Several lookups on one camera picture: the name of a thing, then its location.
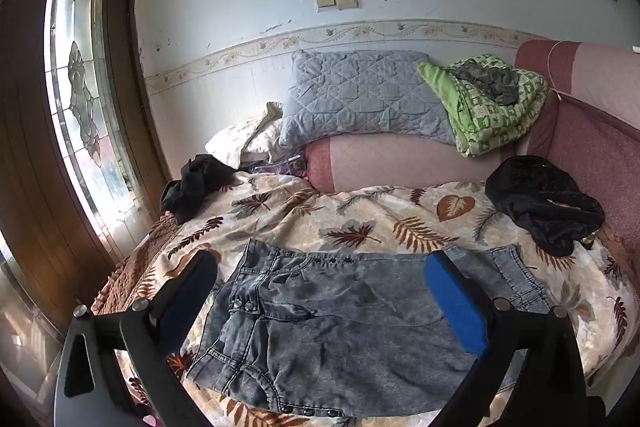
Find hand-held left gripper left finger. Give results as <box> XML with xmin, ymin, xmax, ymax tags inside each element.
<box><xmin>52</xmin><ymin>249</ymin><xmax>221</xmax><ymax>427</ymax></box>

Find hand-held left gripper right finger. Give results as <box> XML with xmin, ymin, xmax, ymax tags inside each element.
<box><xmin>422</xmin><ymin>249</ymin><xmax>607</xmax><ymax>427</ymax></box>

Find grey denim pants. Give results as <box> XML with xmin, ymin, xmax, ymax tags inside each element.
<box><xmin>185</xmin><ymin>238</ymin><xmax>553</xmax><ymax>419</ymax></box>

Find brown ruffled bedspread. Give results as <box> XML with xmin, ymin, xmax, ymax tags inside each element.
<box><xmin>91</xmin><ymin>212</ymin><xmax>176</xmax><ymax>318</ymax></box>

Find black crumpled garment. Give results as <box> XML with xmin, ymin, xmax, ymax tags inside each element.
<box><xmin>160</xmin><ymin>153</ymin><xmax>246</xmax><ymax>224</ymax></box>

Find leaf-print blanket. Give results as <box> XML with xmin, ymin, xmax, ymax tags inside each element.
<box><xmin>92</xmin><ymin>169</ymin><xmax>633</xmax><ymax>427</ymax></box>

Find black shiny garment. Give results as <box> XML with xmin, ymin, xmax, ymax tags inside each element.
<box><xmin>484</xmin><ymin>155</ymin><xmax>607</xmax><ymax>258</ymax></box>

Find pink sofa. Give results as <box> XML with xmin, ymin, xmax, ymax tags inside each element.
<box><xmin>302</xmin><ymin>39</ymin><xmax>640</xmax><ymax>288</ymax></box>

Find purple packet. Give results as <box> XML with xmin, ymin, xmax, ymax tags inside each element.
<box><xmin>250</xmin><ymin>154</ymin><xmax>307</xmax><ymax>180</ymax></box>

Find cream pillow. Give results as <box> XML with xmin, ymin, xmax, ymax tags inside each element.
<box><xmin>205</xmin><ymin>101</ymin><xmax>296</xmax><ymax>170</ymax></box>

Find green patterned folded blanket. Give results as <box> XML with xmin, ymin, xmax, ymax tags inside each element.
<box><xmin>416</xmin><ymin>53</ymin><xmax>550</xmax><ymax>158</ymax></box>

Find wooden door with stained glass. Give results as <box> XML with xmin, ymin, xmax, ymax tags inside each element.
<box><xmin>0</xmin><ymin>0</ymin><xmax>173</xmax><ymax>323</ymax></box>

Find dark grey cloth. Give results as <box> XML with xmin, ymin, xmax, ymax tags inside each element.
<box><xmin>452</xmin><ymin>61</ymin><xmax>522</xmax><ymax>105</ymax></box>

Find grey quilted pillow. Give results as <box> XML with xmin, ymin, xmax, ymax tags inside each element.
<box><xmin>277</xmin><ymin>49</ymin><xmax>463</xmax><ymax>148</ymax></box>

